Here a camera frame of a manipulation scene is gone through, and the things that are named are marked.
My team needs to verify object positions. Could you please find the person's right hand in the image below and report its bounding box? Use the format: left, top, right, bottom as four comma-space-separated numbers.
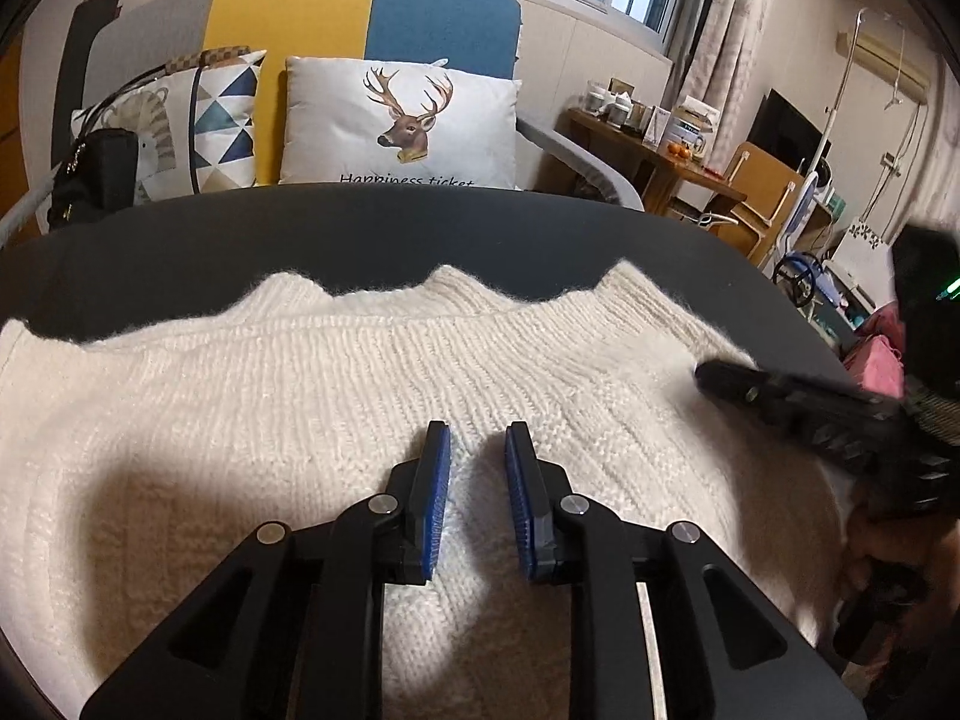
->
840, 514, 960, 597

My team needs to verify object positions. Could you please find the blue coiled hose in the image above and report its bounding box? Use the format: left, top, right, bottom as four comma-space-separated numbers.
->
775, 253, 826, 310

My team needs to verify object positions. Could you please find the wooden side table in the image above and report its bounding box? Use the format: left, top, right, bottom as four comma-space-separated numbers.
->
566, 106, 751, 218

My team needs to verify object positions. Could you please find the white standing pole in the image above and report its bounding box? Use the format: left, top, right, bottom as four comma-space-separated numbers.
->
820, 7, 875, 166

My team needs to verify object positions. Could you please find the wooden chair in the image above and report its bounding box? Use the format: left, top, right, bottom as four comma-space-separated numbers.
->
716, 141, 815, 271

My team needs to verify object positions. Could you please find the black handbag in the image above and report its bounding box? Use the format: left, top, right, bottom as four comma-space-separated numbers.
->
46, 127, 142, 233

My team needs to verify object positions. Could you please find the pale patterned curtain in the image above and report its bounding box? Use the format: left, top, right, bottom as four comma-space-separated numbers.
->
667, 0, 785, 143

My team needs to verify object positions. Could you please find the grey yellow blue sofa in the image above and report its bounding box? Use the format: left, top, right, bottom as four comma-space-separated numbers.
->
0, 0, 646, 241

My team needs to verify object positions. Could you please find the white knitted sweater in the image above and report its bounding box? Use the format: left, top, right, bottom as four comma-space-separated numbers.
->
0, 259, 863, 720

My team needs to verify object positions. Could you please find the brown checkered bag strap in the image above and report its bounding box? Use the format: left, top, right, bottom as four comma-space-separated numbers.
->
165, 45, 252, 76

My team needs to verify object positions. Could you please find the black television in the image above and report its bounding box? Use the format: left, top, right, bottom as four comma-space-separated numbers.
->
748, 88, 824, 166

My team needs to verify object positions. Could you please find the pink cloth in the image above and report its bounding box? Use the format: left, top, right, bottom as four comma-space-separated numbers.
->
844, 304, 908, 398

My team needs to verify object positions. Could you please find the white paw print box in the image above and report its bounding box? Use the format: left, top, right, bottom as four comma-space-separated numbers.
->
825, 221, 899, 293

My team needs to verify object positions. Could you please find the white deer print pillow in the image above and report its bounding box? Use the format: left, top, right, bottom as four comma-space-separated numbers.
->
277, 54, 522, 192

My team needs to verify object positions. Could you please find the wall air conditioner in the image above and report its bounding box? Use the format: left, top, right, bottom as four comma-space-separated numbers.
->
855, 30, 931, 98

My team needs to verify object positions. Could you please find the black padded panel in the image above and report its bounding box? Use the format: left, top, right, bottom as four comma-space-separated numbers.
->
49, 0, 121, 188

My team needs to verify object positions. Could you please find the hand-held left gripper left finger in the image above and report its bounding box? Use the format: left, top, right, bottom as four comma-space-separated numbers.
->
79, 420, 452, 720

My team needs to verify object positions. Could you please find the wooden wardrobe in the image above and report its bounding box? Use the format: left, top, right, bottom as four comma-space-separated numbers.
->
0, 37, 27, 226

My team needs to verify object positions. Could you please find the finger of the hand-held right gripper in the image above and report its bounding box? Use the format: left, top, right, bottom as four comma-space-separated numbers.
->
694, 358, 902, 430
750, 397, 899, 475

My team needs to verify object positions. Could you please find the stack of books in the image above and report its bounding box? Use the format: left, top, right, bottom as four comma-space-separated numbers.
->
671, 94, 721, 158

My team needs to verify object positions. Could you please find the triangle pattern pillow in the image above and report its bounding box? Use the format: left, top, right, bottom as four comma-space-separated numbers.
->
71, 49, 269, 203

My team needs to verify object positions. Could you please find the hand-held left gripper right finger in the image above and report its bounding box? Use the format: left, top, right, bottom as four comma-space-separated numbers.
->
504, 420, 867, 720

